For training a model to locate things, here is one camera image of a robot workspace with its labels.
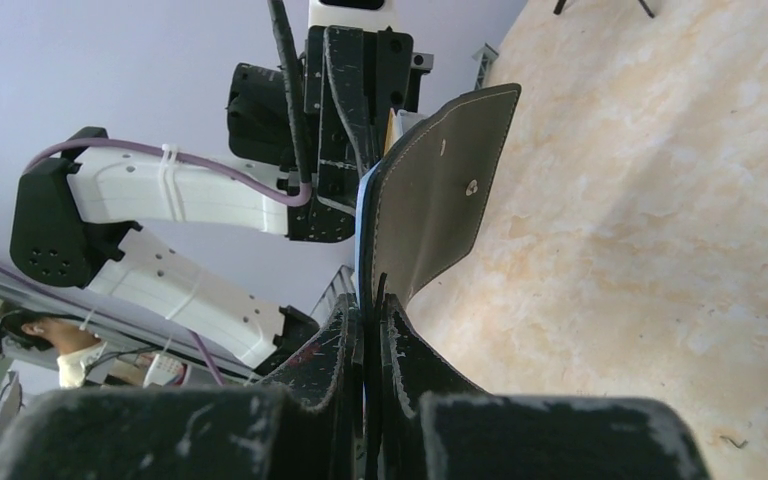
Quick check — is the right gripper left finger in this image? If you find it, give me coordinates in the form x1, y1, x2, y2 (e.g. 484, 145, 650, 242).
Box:
0, 295, 360, 479

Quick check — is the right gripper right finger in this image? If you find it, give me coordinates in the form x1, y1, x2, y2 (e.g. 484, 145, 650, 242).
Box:
380, 294, 710, 479

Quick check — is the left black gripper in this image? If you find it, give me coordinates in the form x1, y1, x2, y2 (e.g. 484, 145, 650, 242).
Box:
226, 0, 434, 243

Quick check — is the black leather card holder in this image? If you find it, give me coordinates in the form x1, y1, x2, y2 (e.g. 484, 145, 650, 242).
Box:
354, 82, 523, 480

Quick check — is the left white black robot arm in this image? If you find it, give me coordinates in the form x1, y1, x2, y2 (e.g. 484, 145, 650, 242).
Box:
10, 1, 433, 376

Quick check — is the small grey tool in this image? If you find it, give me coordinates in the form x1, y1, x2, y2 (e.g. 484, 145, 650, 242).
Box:
472, 43, 499, 90

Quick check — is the person in background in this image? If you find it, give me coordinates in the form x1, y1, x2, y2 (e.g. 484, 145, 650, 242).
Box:
0, 301, 107, 389

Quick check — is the black tripod with grey tube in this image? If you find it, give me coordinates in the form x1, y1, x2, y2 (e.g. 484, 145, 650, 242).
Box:
552, 0, 657, 19

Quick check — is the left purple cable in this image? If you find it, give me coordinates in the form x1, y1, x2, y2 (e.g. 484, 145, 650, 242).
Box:
0, 137, 314, 389

